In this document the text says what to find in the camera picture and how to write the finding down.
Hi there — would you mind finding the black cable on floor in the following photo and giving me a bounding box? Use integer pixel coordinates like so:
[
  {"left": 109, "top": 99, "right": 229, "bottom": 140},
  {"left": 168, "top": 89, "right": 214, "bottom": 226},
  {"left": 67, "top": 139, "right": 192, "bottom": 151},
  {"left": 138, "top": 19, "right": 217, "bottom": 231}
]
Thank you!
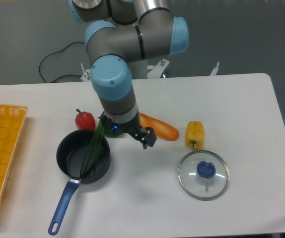
[{"left": 38, "top": 41, "right": 87, "bottom": 83}]

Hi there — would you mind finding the yellow bell pepper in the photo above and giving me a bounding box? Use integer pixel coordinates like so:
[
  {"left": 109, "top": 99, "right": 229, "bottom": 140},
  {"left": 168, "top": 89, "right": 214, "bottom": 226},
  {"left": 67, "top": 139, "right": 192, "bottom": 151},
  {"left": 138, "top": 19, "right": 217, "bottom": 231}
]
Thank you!
[{"left": 185, "top": 121, "right": 205, "bottom": 149}]

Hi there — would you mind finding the glass lid blue knob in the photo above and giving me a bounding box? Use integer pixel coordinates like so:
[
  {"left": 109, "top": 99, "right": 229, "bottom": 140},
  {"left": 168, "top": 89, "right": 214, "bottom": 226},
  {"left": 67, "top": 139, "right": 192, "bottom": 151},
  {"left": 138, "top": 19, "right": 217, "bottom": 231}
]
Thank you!
[{"left": 178, "top": 150, "right": 230, "bottom": 201}]

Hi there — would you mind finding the green bell pepper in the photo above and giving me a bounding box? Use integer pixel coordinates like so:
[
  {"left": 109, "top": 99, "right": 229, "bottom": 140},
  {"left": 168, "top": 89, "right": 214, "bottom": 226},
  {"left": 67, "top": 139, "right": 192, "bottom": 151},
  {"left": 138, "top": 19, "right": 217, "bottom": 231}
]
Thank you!
[{"left": 104, "top": 126, "right": 116, "bottom": 138}]

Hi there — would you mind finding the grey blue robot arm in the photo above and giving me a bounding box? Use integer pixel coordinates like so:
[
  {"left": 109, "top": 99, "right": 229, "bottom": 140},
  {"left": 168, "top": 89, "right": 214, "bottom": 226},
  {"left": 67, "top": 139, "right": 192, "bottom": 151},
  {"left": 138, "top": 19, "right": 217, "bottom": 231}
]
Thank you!
[{"left": 69, "top": 0, "right": 190, "bottom": 148}]

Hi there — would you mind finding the white bracket right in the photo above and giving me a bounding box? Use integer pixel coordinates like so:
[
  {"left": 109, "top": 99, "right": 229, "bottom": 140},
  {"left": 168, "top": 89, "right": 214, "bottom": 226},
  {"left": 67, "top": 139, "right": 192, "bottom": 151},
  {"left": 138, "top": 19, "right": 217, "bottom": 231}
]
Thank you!
[{"left": 210, "top": 61, "right": 220, "bottom": 76}]

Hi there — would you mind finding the red bell pepper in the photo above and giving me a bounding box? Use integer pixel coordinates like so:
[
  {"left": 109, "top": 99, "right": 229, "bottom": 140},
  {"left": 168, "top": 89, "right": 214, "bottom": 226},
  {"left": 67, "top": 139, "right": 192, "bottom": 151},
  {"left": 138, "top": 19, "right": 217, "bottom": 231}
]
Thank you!
[{"left": 75, "top": 109, "right": 96, "bottom": 130}]

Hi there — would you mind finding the orange baguette bread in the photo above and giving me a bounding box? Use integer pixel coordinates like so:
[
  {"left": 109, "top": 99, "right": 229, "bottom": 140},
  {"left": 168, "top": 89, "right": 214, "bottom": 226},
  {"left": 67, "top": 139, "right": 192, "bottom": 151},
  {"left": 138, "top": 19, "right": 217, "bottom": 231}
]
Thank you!
[{"left": 140, "top": 113, "right": 179, "bottom": 141}]

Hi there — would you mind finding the black saucepan blue handle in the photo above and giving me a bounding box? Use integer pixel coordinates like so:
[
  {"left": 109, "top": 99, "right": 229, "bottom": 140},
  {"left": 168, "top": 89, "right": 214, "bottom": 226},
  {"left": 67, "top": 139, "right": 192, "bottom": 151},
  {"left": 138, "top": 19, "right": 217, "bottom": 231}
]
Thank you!
[{"left": 48, "top": 129, "right": 111, "bottom": 236}]

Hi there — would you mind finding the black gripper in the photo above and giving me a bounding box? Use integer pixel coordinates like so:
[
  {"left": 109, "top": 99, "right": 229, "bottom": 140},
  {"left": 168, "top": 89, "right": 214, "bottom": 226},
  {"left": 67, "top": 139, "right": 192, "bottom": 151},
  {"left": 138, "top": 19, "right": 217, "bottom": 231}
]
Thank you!
[{"left": 99, "top": 112, "right": 156, "bottom": 149}]

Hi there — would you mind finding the green onion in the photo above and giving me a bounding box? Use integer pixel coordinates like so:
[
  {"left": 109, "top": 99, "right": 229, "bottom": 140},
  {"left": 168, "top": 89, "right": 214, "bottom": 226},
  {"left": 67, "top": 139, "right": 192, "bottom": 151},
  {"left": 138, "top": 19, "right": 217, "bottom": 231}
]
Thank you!
[{"left": 79, "top": 120, "right": 105, "bottom": 179}]

